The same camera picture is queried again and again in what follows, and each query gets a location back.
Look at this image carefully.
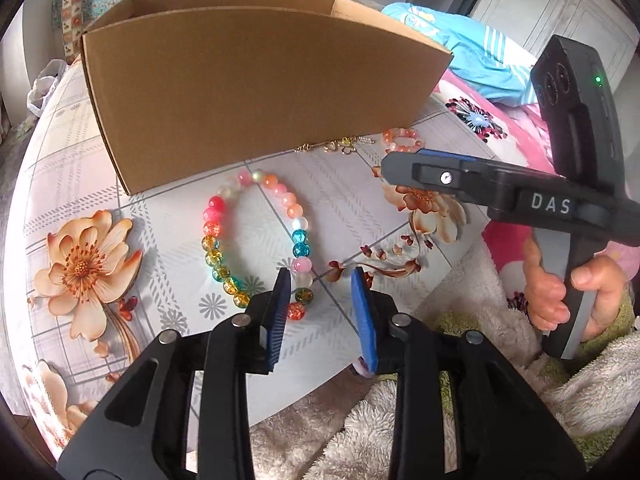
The clear plastic bag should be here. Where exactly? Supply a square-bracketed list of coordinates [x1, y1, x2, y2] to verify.
[25, 59, 68, 116]

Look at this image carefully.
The white wardrobe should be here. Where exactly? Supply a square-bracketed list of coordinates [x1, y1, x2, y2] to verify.
[470, 0, 640, 91]

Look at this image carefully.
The brown cardboard box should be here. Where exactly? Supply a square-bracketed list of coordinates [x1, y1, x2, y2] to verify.
[80, 0, 455, 196]

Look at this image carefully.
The multicolour glass bead bracelet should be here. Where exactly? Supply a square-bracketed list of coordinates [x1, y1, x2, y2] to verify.
[201, 169, 316, 323]

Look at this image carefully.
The person's right hand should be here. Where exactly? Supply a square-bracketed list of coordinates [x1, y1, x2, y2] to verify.
[522, 237, 628, 342]

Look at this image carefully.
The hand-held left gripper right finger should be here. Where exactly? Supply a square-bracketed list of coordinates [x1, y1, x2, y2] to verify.
[350, 267, 587, 480]

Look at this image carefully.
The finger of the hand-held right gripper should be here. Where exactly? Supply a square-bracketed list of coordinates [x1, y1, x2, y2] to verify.
[380, 152, 502, 212]
[416, 148, 493, 171]

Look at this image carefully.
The pink orange bead bracelet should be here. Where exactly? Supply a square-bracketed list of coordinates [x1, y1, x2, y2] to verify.
[382, 127, 423, 156]

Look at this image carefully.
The pink floral blanket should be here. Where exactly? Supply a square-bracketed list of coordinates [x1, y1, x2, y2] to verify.
[435, 67, 640, 321]

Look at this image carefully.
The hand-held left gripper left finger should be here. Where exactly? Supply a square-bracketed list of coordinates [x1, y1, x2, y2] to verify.
[56, 267, 292, 480]

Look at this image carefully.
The blue striped garment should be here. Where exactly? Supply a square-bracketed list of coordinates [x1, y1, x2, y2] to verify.
[382, 2, 538, 106]

